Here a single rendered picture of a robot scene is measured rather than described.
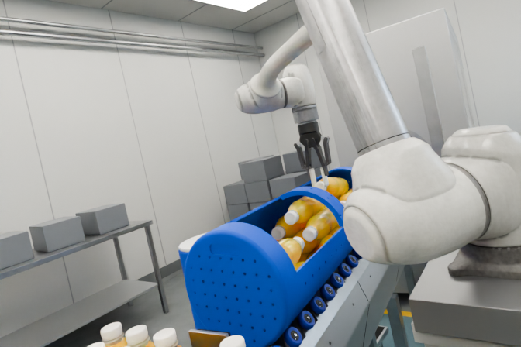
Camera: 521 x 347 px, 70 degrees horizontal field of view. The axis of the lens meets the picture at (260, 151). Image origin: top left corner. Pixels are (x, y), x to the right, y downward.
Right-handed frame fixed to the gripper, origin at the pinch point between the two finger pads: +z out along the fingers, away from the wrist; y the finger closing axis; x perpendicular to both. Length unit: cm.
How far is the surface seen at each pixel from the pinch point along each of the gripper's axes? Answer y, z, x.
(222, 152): 293, -14, -339
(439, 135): -34, -1, -77
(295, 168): 161, 26, -305
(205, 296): 9, 16, 60
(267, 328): -7, 23, 60
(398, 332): -7, 77, -33
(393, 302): -7, 63, -33
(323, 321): -10, 31, 41
